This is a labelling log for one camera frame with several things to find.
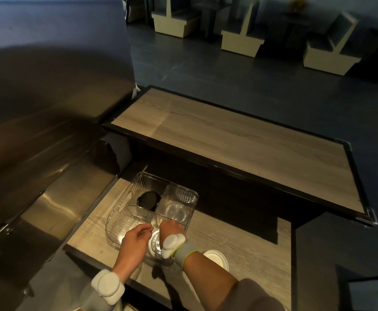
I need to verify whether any clear white round lid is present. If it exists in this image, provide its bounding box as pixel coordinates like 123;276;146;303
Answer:
148;230;163;257

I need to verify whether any grey sleeve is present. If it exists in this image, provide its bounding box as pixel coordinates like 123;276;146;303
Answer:
221;278;285;311

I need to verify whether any clear plastic organizer bin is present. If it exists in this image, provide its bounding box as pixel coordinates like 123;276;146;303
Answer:
105;172;199;267

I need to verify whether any person's left hand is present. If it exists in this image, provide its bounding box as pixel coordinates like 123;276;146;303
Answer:
119;222;154;258

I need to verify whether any black round lid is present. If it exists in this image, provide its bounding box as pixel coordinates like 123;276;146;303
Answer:
137;191;162;211

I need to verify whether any dark dining table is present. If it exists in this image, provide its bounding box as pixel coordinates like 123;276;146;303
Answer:
194;0;232;41
278;11;310;54

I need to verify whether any white left wrist tracker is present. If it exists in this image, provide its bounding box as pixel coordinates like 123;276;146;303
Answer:
91;269;125;305

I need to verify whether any white right wrist tracker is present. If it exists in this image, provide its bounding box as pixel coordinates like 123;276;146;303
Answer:
161;233;186;259

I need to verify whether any white paper cup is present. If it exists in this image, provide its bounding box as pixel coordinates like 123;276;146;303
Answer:
203;249;229;273

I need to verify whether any wooden counter shelf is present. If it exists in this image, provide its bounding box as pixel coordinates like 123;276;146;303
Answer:
102;85;378;227

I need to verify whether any beige booth seat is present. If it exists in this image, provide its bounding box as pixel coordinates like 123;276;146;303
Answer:
221;1;268;58
151;0;203;38
303;12;362;76

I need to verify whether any person's right hand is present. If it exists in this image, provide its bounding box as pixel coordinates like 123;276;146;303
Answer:
159;219;187;244

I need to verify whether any stainless steel counter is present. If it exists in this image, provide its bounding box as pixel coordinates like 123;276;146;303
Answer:
0;45;138;311

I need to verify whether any white wrist tracker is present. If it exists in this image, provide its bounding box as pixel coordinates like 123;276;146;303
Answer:
91;269;125;305
161;233;186;259

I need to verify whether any person's right forearm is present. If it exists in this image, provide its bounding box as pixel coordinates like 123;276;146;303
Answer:
183;252;241;303

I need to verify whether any grey wrist band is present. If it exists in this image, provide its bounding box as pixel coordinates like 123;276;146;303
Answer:
172;240;200;270

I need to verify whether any person's left forearm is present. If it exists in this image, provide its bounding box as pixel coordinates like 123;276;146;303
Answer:
111;251;139;280

